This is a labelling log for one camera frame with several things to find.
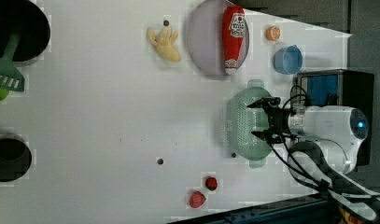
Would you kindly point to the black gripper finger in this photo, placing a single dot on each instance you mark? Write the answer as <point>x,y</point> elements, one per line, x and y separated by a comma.
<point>269,138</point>
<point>266,102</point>

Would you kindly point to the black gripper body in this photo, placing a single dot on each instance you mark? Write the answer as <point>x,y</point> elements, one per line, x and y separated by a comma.
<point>278,120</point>

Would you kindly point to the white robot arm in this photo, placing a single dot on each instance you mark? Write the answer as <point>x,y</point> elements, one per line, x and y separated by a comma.
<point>326,146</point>

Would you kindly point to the blue plastic cup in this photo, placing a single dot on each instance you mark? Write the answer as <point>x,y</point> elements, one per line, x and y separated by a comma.
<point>288,60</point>

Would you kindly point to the orange slice toy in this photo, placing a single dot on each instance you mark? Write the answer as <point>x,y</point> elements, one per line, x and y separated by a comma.
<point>272,33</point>

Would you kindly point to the silver toaster oven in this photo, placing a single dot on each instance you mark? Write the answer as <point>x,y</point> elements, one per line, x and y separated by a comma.
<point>340,87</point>

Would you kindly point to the dark red strawberry toy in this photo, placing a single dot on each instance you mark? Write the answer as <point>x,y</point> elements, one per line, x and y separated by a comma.
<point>211,183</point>

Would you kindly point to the red ketchup bottle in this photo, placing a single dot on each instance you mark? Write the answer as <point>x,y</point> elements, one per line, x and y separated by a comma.
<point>233,32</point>

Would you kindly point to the purple plate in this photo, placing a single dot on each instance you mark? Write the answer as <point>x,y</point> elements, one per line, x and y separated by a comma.
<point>204,37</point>

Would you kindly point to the pink strawberry toy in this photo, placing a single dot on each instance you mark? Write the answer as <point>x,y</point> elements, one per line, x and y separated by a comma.
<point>197,199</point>

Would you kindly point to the large black pot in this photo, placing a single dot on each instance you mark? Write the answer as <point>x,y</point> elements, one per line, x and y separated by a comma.
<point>27,20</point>

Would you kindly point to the small black pot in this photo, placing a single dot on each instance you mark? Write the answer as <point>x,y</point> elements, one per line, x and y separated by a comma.
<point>15,158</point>

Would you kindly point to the green slotted spatula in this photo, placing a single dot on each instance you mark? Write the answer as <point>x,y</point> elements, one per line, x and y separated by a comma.
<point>11,79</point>

